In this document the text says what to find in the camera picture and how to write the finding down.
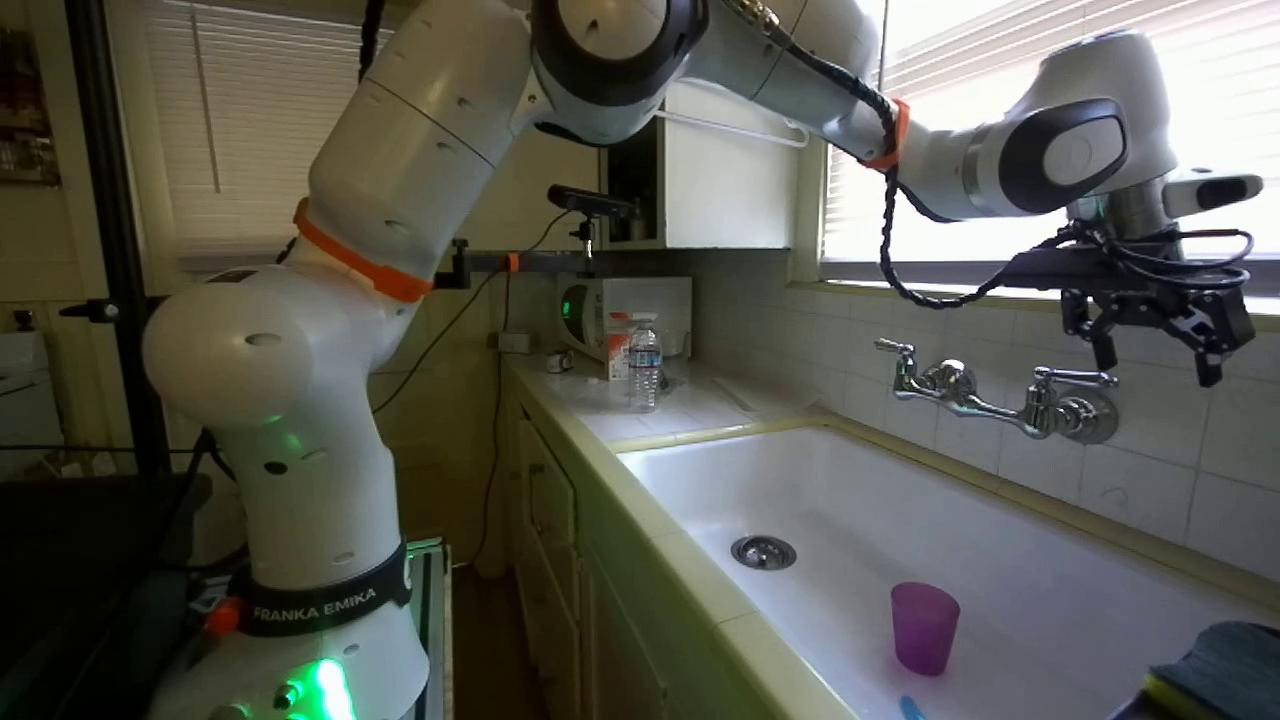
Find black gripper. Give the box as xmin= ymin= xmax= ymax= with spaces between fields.
xmin=1061 ymin=270 xmax=1255 ymax=387

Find chrome wall faucet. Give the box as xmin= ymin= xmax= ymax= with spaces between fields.
xmin=876 ymin=336 xmax=1119 ymax=443

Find purple plastic cup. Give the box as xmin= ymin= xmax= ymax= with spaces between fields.
xmin=894 ymin=580 xmax=961 ymax=675

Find robot base with led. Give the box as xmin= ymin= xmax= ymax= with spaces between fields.
xmin=147 ymin=539 xmax=451 ymax=720

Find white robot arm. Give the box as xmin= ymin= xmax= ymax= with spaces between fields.
xmin=144 ymin=0 xmax=1261 ymax=635

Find white sink basin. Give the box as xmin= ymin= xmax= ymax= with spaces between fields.
xmin=624 ymin=427 xmax=1277 ymax=720

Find sink drain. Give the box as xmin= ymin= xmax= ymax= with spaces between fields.
xmin=733 ymin=537 xmax=795 ymax=573

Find clear water bottle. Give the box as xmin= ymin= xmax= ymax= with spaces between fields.
xmin=624 ymin=311 xmax=664 ymax=412

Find grey cloth sponge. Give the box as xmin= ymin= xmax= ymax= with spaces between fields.
xmin=1112 ymin=621 xmax=1280 ymax=720

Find white window blinds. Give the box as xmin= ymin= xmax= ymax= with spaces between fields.
xmin=821 ymin=0 xmax=1280 ymax=265

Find white appliance green light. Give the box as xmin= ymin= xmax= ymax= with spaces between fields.
xmin=555 ymin=277 xmax=694 ymax=362

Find clear bottle orange label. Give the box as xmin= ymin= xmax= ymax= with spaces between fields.
xmin=605 ymin=311 xmax=633 ymax=383

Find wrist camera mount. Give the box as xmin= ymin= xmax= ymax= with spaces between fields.
xmin=1162 ymin=171 xmax=1264 ymax=221

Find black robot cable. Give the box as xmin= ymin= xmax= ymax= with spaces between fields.
xmin=744 ymin=0 xmax=1261 ymax=311

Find white wall cabinet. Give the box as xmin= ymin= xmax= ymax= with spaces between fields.
xmin=601 ymin=80 xmax=810 ymax=252

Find black camera on stand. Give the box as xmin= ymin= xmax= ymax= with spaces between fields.
xmin=548 ymin=184 xmax=637 ymax=245

